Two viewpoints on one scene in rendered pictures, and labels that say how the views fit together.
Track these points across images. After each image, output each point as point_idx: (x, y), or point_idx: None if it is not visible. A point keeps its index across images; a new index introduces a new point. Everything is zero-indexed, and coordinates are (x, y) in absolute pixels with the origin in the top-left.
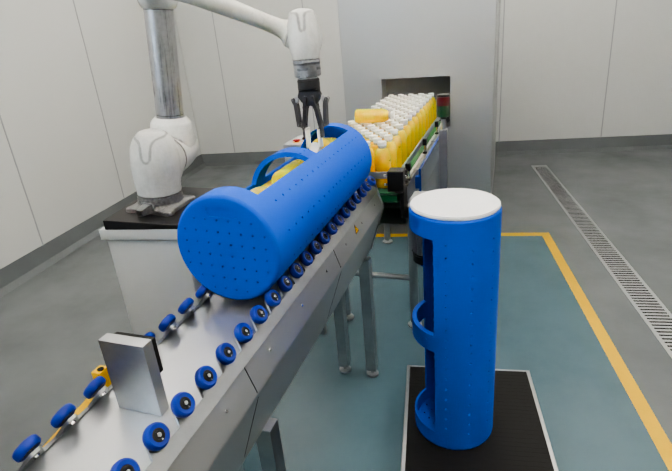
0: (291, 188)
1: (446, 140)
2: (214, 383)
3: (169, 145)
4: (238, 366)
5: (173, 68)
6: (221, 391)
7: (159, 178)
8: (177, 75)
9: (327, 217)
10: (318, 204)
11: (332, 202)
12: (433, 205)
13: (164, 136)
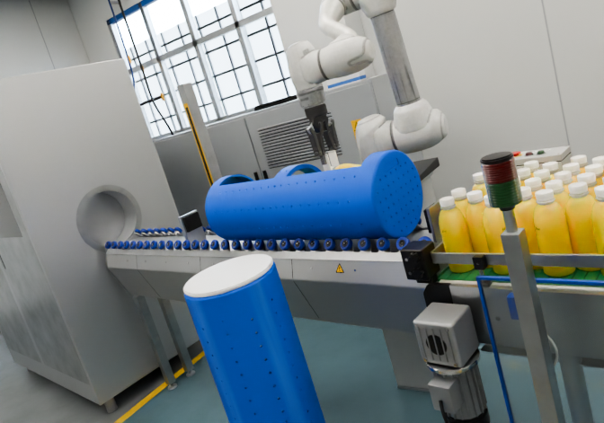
0: (234, 191)
1: (505, 256)
2: (183, 248)
3: (361, 132)
4: (197, 253)
5: (387, 65)
6: (188, 254)
7: (359, 154)
8: (392, 70)
9: (267, 227)
10: (246, 211)
11: (268, 218)
12: (234, 263)
13: (361, 124)
